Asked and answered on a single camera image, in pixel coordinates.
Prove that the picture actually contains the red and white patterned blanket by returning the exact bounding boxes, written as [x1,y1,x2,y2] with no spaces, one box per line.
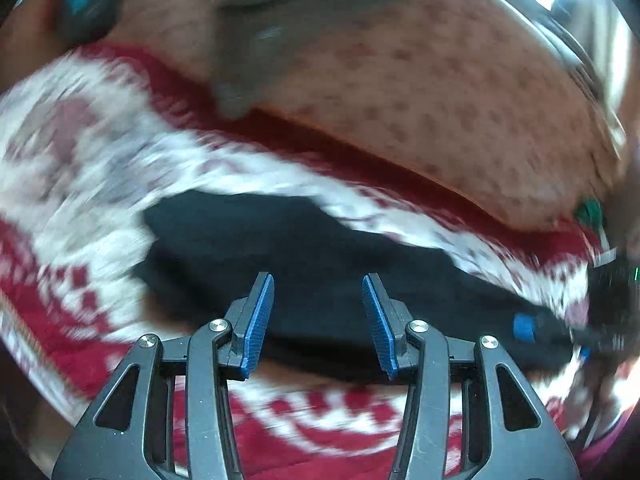
[0,42,628,480]

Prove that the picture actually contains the small green object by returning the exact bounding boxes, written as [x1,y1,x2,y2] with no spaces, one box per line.
[574,199,607,232]

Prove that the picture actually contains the black pants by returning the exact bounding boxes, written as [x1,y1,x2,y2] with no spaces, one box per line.
[131,192,587,384]

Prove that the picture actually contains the grey cloth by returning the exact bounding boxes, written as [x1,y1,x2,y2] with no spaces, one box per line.
[209,0,501,117]

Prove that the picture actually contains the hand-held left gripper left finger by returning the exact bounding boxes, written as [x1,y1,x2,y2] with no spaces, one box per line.
[52,271,276,480]

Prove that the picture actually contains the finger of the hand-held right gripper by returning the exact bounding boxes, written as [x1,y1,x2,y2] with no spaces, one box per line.
[512,312,593,350]

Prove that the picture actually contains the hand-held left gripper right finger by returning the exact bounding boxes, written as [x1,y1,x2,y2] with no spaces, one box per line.
[361,273,582,480]

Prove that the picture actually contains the tan dotted bedsheet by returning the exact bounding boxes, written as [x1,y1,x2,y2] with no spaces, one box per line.
[117,0,632,233]

